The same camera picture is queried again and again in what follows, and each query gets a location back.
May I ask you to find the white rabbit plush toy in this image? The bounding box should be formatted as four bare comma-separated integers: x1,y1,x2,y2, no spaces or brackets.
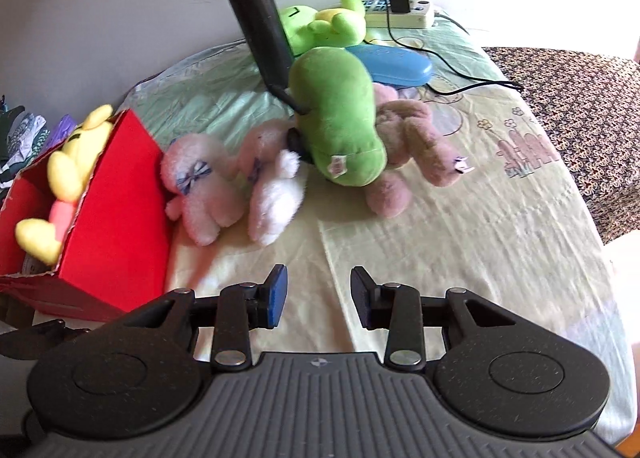
161,119,307,247

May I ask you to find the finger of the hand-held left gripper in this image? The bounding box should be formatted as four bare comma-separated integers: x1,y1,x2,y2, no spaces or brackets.
0,319,92,362

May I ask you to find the yellow tiger plush toy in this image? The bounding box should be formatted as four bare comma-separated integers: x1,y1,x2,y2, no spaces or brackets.
15,104,114,265

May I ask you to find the black charger cable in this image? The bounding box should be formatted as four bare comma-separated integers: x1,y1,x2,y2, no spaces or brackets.
374,0,524,95

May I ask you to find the striped cloth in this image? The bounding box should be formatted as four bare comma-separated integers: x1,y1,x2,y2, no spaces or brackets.
0,97,52,189

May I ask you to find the green frog plush toy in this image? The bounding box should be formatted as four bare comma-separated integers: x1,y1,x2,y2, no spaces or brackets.
277,0,369,55

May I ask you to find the pink bear plush toy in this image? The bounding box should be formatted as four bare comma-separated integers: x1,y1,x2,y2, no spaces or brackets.
364,82,476,217

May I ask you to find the white power strip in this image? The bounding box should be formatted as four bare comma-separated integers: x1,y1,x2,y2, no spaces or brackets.
363,0,436,30

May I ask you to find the brown patterned cloth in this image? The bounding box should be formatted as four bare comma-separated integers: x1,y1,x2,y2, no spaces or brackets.
481,46,640,246

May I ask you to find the black thermos bottle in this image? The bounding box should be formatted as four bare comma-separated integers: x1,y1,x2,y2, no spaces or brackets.
216,0,297,90

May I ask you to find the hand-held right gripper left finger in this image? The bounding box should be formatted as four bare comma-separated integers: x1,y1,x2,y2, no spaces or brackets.
117,263,289,373

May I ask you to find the blue glasses case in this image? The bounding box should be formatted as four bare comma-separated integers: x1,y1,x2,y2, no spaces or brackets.
345,44,434,89

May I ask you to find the red cardboard box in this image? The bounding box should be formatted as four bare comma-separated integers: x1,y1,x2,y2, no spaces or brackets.
0,108,174,324

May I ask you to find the purple tissue packet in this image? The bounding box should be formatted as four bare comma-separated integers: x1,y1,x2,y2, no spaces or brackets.
46,113,77,151

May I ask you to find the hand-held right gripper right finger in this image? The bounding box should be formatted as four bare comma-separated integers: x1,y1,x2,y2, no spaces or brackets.
350,265,519,368

